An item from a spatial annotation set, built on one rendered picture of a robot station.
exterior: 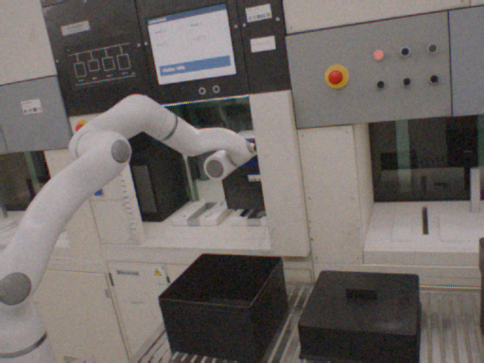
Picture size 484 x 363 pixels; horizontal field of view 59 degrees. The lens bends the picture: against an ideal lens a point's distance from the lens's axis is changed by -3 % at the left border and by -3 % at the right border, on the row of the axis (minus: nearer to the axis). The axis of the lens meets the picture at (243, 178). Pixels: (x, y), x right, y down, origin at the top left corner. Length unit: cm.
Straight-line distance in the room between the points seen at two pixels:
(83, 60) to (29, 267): 87
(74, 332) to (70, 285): 27
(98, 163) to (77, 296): 113
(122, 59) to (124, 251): 76
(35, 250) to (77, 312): 113
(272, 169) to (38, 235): 69
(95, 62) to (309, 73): 76
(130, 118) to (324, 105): 56
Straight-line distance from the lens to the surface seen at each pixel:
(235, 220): 177
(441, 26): 129
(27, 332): 116
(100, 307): 209
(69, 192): 113
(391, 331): 112
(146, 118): 123
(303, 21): 135
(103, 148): 110
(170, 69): 150
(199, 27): 144
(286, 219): 141
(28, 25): 186
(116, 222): 181
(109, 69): 164
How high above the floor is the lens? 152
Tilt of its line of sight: 16 degrees down
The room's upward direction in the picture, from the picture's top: 9 degrees counter-clockwise
